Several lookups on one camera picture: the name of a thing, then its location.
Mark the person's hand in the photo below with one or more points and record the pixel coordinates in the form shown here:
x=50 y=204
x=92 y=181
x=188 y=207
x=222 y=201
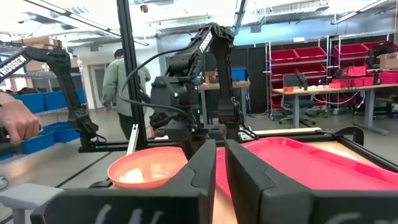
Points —
x=18 y=121

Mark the grey plastic armrest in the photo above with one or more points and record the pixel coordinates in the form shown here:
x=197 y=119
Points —
x=28 y=196

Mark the blue plastic bin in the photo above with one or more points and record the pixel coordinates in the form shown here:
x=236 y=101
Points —
x=55 y=100
x=63 y=132
x=29 y=102
x=38 y=142
x=238 y=74

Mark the red plastic tray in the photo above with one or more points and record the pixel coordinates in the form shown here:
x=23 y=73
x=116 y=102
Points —
x=311 y=168

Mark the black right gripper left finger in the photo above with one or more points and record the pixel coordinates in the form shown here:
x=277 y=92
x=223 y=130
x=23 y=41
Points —
x=174 y=199

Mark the person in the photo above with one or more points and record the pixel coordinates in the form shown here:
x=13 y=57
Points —
x=116 y=84

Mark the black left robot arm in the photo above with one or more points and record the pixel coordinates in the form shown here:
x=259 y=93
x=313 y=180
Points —
x=225 y=62

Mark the black aluminium table frame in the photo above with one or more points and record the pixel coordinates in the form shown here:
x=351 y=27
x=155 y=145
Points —
x=130 y=62

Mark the small wooden table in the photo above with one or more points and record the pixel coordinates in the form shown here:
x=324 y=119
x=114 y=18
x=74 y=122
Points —
x=217 y=85

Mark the orange plastic plate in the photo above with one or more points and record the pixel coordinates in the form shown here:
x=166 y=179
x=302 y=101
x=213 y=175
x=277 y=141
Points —
x=146 y=168

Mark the red plastic bin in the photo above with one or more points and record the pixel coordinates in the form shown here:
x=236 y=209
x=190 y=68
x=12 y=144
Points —
x=388 y=77
x=311 y=70
x=283 y=56
x=350 y=51
x=311 y=53

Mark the cardboard box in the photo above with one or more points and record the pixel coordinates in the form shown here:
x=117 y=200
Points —
x=42 y=42
x=389 y=61

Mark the long wooden workbench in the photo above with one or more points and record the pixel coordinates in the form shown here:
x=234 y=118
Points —
x=370 y=102

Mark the black office chair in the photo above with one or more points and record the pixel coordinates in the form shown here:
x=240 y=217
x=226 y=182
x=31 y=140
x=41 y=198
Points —
x=298 y=105

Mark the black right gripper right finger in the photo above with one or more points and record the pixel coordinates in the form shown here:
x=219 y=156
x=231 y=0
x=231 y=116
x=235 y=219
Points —
x=280 y=205

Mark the white metal strip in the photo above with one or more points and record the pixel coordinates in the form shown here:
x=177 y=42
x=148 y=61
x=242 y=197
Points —
x=133 y=140

